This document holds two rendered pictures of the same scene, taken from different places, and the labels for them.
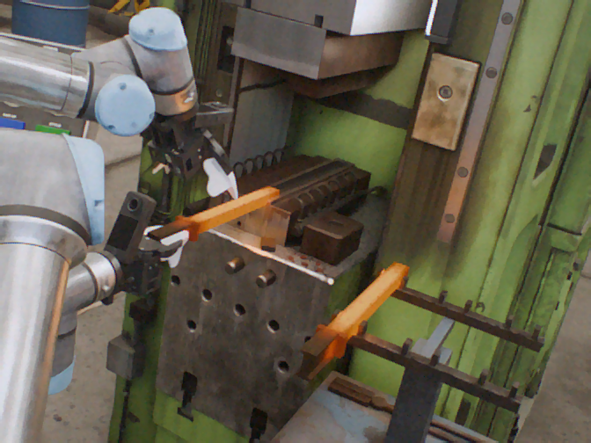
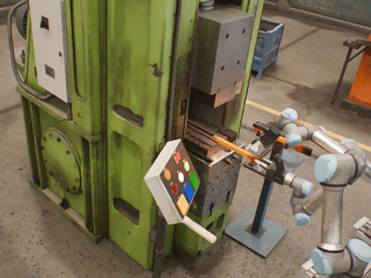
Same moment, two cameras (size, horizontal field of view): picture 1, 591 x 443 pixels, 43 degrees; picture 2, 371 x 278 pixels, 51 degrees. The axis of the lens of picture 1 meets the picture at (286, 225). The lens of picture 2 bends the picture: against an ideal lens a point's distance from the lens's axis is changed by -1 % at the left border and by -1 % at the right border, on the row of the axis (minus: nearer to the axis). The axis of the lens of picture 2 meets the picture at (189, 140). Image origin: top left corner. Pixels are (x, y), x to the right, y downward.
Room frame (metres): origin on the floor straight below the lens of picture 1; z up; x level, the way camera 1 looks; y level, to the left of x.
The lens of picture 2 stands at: (1.21, 2.15, 2.31)
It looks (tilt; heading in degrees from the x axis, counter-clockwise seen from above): 33 degrees down; 282
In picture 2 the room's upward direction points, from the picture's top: 7 degrees clockwise
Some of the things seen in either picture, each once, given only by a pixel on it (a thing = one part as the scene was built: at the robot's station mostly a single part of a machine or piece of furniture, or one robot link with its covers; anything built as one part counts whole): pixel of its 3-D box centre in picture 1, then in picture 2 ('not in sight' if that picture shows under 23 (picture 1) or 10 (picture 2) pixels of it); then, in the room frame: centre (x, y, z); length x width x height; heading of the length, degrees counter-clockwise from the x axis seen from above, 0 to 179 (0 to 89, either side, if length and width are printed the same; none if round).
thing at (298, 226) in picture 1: (331, 211); not in sight; (1.57, -0.09, 0.95); 0.34 x 0.03 x 0.03; 154
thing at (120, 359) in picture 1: (127, 356); (157, 233); (1.73, 0.36, 0.36); 0.09 x 0.07 x 0.12; 64
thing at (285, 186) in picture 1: (307, 179); (195, 127); (1.64, -0.03, 0.99); 0.42 x 0.05 x 0.01; 154
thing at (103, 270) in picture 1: (91, 279); (289, 179); (1.01, 0.28, 0.99); 0.08 x 0.05 x 0.08; 64
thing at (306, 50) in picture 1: (324, 37); (197, 83); (1.65, -0.01, 1.32); 0.42 x 0.20 x 0.10; 154
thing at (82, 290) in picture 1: (52, 296); (301, 186); (0.94, 0.31, 0.98); 0.11 x 0.08 x 0.09; 154
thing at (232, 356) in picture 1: (296, 295); (192, 162); (1.64, -0.06, 0.69); 0.56 x 0.38 x 0.45; 154
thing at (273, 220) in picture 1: (295, 191); (192, 133); (1.65, -0.01, 0.96); 0.42 x 0.20 x 0.09; 154
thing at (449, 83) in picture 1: (444, 102); (237, 81); (1.45, -0.25, 1.27); 0.09 x 0.02 x 0.17; 64
